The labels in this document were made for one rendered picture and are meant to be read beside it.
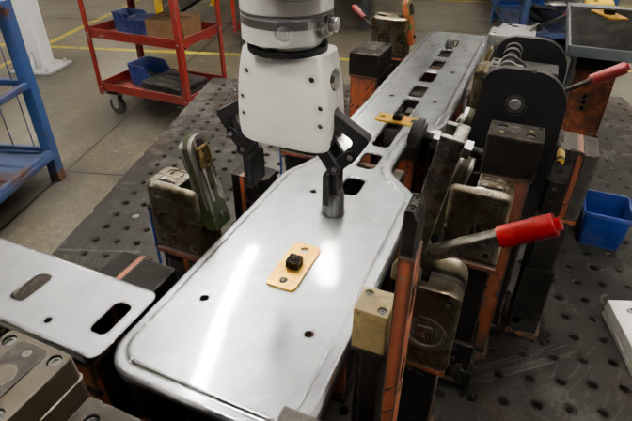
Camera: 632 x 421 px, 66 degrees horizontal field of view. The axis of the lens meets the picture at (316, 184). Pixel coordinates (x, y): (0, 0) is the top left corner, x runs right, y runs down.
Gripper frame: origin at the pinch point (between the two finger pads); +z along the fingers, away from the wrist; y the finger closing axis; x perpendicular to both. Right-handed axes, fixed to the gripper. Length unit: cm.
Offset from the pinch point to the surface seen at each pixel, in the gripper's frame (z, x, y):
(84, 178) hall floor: 112, -120, 189
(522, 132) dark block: 0.2, -23.9, -22.1
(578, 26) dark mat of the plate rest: -4, -68, -29
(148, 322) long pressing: 11.9, 14.4, 10.5
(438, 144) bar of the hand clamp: -8.8, 1.8, -15.2
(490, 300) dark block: 28.6, -22.0, -23.5
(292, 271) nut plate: 11.7, 1.2, -0.2
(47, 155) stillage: 94, -108, 197
